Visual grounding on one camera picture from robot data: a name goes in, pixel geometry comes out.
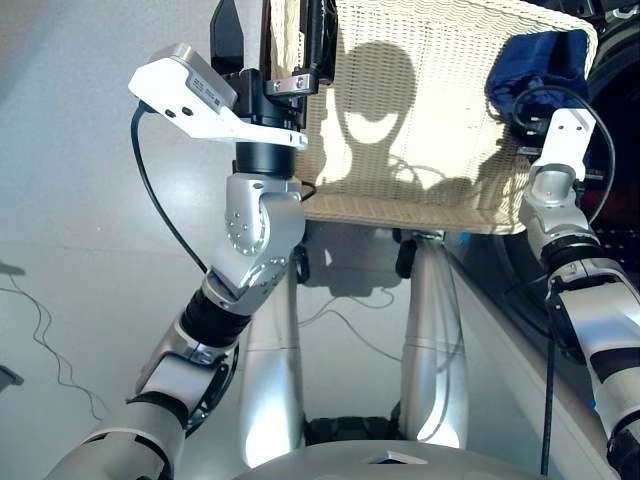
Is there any navy blue garment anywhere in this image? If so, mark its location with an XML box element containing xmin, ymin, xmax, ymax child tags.
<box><xmin>485</xmin><ymin>29</ymin><xmax>592</xmax><ymax>135</ymax></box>

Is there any pale woven laundry basket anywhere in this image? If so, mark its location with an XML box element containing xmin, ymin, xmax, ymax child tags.
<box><xmin>269</xmin><ymin>0</ymin><xmax>600</xmax><ymax>237</ymax></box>

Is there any grey washing machine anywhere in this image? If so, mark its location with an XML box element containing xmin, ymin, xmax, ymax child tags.
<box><xmin>448</xmin><ymin>0</ymin><xmax>640</xmax><ymax>402</ymax></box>

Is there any silver robot leg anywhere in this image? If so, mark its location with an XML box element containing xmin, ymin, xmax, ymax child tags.
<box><xmin>238</xmin><ymin>246</ymin><xmax>310</xmax><ymax>469</ymax></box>
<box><xmin>394</xmin><ymin>238</ymin><xmax>472</xmax><ymax>450</ymax></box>

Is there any silver robot torso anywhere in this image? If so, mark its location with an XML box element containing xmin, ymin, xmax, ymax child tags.
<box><xmin>231</xmin><ymin>414</ymin><xmax>547</xmax><ymax>480</ymax></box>

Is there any thin grey floor cable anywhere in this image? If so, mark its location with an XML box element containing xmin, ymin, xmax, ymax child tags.
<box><xmin>299</xmin><ymin>293</ymin><xmax>407</xmax><ymax>365</ymax></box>
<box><xmin>0</xmin><ymin>271</ymin><xmax>110</xmax><ymax>417</ymax></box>

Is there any grey floor bracket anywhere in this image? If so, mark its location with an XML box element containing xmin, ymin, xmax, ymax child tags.
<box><xmin>0</xmin><ymin>364</ymin><xmax>26</xmax><ymax>388</ymax></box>

